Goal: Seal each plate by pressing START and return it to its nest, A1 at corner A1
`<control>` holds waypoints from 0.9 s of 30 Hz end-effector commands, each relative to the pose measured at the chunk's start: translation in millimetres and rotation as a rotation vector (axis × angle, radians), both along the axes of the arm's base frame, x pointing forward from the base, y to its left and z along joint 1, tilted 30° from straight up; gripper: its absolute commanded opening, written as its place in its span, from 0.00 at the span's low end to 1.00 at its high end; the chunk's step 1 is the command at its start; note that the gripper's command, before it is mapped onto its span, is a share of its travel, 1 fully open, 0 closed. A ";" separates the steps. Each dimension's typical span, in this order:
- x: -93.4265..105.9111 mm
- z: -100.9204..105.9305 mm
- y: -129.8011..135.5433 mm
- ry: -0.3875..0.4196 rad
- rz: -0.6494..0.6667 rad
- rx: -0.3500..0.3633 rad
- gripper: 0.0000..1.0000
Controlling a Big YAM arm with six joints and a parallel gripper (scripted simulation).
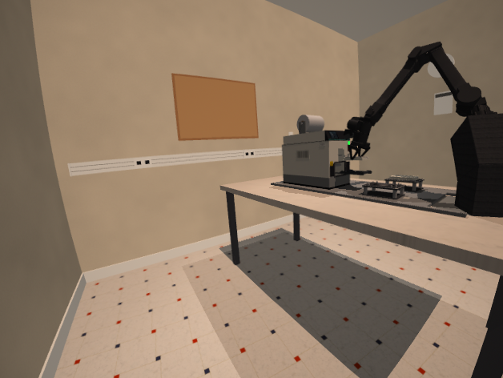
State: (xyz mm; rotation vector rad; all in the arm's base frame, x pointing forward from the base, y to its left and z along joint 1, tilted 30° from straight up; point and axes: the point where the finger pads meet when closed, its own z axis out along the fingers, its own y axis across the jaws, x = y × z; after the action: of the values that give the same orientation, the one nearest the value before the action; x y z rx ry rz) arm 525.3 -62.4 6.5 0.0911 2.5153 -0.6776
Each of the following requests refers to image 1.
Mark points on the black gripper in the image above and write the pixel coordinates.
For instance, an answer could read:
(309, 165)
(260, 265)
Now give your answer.
(362, 143)

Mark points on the beige cylinder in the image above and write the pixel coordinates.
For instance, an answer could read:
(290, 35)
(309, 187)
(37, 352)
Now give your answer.
(312, 123)

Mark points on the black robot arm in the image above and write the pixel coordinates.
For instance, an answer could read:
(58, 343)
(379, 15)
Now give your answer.
(469, 97)

